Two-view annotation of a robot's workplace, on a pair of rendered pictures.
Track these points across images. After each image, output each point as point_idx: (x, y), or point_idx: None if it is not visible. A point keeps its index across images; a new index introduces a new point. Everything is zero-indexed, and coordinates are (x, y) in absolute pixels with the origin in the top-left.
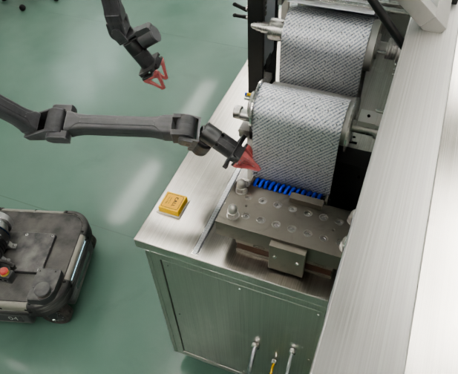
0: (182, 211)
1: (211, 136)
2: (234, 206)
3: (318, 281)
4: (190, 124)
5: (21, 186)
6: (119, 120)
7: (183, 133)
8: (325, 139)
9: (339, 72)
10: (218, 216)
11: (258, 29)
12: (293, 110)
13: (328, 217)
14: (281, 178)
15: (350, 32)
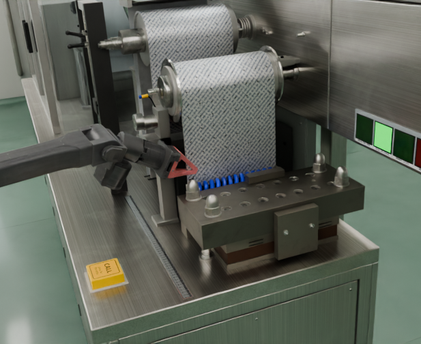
0: (125, 275)
1: (134, 141)
2: (214, 195)
3: (332, 246)
4: (108, 132)
5: None
6: (11, 154)
7: (109, 140)
8: (261, 89)
9: (213, 56)
10: (199, 221)
11: (110, 45)
12: (220, 69)
13: (297, 177)
14: (222, 170)
15: (210, 12)
